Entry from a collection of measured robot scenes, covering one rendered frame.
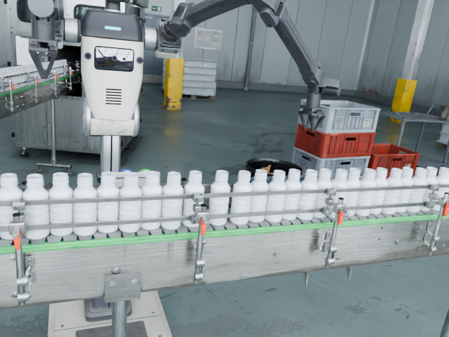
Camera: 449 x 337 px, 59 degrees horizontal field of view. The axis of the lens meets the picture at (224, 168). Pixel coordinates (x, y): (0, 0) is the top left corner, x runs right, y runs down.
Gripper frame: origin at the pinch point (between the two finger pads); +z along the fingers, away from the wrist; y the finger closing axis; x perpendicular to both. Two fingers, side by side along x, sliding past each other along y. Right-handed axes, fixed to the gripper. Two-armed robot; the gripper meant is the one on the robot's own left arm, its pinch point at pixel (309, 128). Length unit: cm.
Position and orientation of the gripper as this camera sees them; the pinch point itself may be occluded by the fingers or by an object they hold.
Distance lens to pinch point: 171.9
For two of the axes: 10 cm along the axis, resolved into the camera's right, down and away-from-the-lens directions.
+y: -3.4, -2.9, 9.0
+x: -9.4, 0.2, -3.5
